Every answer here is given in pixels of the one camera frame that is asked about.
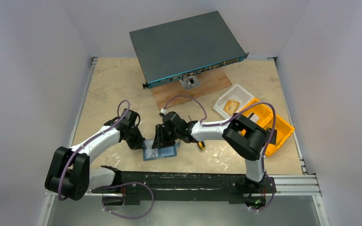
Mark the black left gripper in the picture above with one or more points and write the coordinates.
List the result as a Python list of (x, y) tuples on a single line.
[(138, 143)]

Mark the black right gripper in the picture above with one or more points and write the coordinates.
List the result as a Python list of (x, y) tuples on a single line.
[(161, 137)]

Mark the blue card holder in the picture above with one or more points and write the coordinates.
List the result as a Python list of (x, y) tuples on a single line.
[(158, 153)]

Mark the gold credit card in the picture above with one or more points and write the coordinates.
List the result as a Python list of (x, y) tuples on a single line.
[(231, 106)]

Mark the white credit card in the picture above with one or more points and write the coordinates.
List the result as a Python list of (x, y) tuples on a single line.
[(253, 117)]

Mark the black credit card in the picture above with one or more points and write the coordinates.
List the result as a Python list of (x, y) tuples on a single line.
[(273, 140)]

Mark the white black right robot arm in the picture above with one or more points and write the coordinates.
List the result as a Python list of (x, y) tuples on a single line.
[(246, 138)]

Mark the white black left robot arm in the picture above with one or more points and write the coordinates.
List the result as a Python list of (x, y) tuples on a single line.
[(69, 174)]

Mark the brown wooden board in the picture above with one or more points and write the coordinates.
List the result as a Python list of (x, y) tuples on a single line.
[(210, 82)]

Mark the clear plastic bin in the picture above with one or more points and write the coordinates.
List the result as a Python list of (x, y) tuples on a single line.
[(238, 93)]

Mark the orange plastic divided bin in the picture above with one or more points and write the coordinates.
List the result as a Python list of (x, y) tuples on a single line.
[(284, 129)]

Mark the yellow black handled screwdriver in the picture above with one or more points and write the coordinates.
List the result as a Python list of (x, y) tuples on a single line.
[(200, 144)]

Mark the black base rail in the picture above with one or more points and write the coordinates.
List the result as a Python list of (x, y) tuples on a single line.
[(197, 187)]

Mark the small grey metal bracket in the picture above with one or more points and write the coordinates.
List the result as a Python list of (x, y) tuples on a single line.
[(190, 82)]

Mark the grey network switch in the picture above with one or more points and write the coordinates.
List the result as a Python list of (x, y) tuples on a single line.
[(183, 48)]

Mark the aluminium frame rail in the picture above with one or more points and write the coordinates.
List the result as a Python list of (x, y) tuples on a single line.
[(297, 185)]

